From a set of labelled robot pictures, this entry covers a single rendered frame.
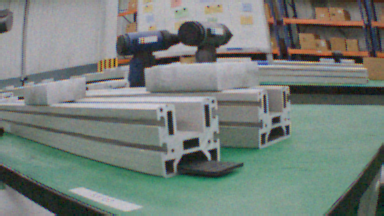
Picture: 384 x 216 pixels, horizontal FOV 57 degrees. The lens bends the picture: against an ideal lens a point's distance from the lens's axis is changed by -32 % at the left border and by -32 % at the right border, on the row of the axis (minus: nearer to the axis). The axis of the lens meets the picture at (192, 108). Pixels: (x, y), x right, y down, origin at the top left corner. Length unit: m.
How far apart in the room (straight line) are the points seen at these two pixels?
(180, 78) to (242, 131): 0.14
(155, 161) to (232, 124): 0.21
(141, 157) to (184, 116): 0.08
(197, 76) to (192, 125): 0.15
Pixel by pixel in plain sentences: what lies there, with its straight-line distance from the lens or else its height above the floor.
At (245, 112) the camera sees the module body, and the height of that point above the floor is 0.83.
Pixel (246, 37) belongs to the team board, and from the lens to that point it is 4.02.
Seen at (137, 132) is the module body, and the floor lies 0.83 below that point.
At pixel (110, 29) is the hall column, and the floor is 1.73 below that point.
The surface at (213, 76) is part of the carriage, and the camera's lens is 0.76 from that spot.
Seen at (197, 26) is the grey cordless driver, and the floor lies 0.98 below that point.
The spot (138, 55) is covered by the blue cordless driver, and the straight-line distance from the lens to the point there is 1.20.
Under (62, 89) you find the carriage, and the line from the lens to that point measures 0.85.
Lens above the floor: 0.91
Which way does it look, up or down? 6 degrees down
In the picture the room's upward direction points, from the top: 4 degrees counter-clockwise
